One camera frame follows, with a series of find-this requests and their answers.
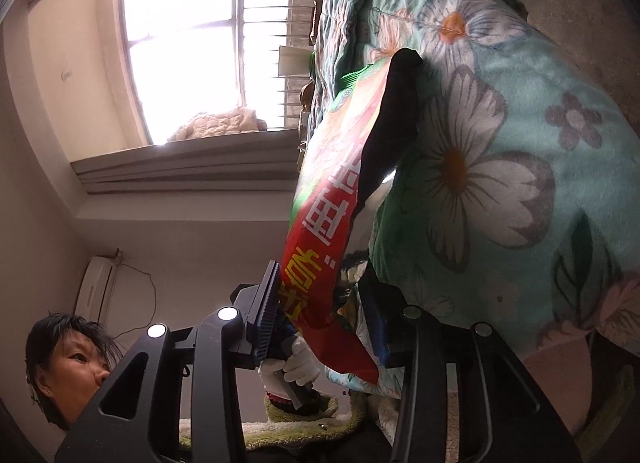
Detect black sock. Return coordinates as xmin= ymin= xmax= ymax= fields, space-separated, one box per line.
xmin=357 ymin=49 xmax=426 ymax=204

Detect white square container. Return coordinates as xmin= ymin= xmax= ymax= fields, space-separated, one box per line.
xmin=277 ymin=44 xmax=315 ymax=78

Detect white quilt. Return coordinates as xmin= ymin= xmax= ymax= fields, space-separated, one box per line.
xmin=167 ymin=105 xmax=268 ymax=144

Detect teal floral blanket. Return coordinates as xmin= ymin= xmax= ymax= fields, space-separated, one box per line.
xmin=305 ymin=0 xmax=640 ymax=396

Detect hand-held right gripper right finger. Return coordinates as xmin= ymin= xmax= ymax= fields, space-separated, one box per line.
xmin=357 ymin=270 xmax=583 ymax=463

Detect person's head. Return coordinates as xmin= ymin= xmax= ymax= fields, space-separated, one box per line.
xmin=24 ymin=312 xmax=123 ymax=431

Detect white air conditioner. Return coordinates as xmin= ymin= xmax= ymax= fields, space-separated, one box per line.
xmin=74 ymin=255 xmax=121 ymax=329

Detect barred window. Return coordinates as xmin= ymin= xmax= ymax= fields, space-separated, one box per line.
xmin=117 ymin=0 xmax=321 ymax=146

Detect red green snack bag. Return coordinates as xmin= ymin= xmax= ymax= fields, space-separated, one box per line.
xmin=280 ymin=58 xmax=401 ymax=386

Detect person's left hand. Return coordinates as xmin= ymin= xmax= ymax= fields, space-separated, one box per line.
xmin=257 ymin=337 xmax=321 ymax=389

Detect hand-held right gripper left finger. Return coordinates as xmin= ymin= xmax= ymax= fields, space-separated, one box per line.
xmin=54 ymin=260 xmax=301 ymax=463

